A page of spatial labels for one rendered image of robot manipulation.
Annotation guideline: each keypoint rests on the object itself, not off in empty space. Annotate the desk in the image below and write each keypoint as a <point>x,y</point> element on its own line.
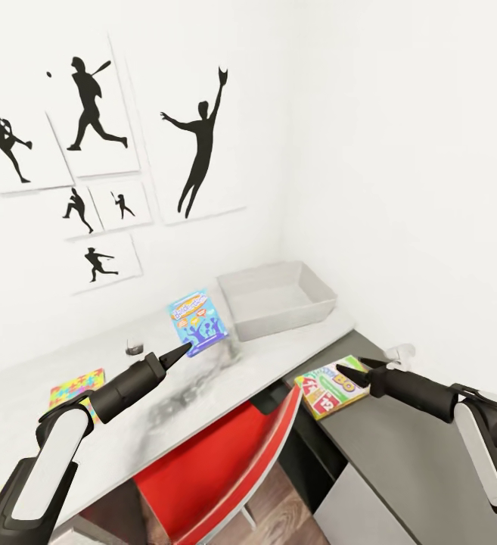
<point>374,472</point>

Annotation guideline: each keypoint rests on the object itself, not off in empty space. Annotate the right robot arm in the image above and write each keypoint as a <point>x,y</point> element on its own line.
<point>475,414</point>

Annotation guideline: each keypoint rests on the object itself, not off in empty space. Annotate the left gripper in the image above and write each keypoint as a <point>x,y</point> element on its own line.
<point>134,383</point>

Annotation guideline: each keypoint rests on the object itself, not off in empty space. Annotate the jigsaw puzzle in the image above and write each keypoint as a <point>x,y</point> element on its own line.
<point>69,390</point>

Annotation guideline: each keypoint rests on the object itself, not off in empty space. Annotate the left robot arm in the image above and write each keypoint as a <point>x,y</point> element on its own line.
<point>32,498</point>

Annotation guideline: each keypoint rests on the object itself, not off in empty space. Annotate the board game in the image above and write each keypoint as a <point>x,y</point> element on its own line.
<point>197,321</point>
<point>326,390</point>

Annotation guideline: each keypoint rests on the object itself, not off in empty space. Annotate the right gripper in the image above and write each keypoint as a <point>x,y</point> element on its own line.
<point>403,386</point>

